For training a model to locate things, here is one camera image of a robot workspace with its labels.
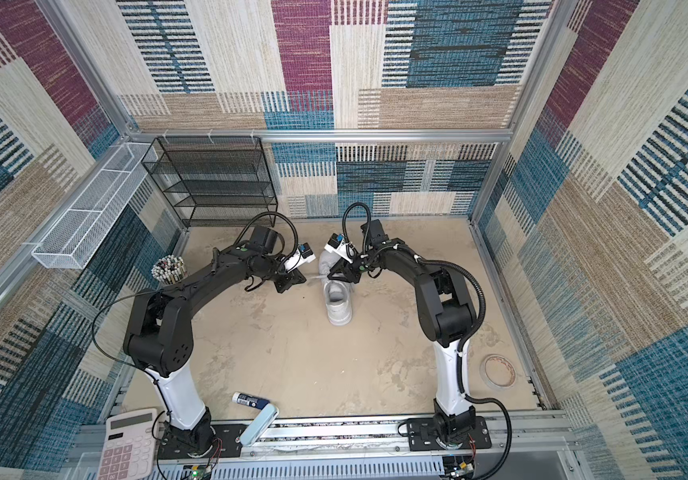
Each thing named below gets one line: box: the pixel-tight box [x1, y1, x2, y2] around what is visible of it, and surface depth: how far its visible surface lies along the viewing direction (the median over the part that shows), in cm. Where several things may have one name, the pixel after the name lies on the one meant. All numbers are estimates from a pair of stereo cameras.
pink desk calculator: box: [96, 408, 158, 480], surface depth 73 cm
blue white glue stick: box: [232, 392, 271, 410], surface depth 79 cm
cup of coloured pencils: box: [151, 254, 189, 285], surface depth 86 cm
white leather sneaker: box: [319, 250, 353, 327], surface depth 93 cm
